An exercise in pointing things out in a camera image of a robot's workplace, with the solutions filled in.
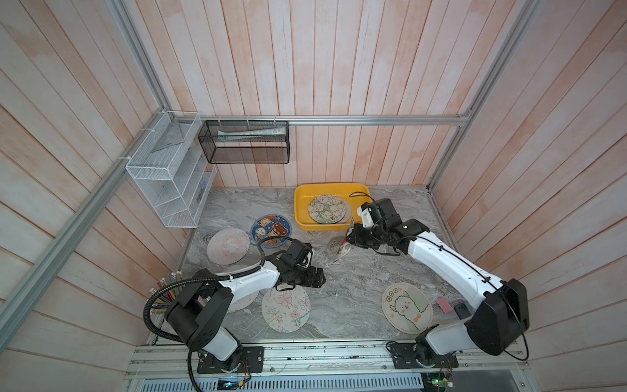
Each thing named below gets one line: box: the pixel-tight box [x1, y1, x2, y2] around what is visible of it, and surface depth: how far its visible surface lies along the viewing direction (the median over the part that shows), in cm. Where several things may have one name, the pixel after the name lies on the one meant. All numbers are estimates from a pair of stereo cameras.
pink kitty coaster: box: [206, 227, 251, 266], surface depth 102 cm
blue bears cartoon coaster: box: [250, 213, 292, 249], surface depth 107 cm
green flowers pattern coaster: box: [307, 194, 347, 225], surface depth 113 cm
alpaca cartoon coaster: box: [381, 281, 435, 335], surface depth 85 cm
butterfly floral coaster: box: [261, 286, 312, 334], surface depth 85 cm
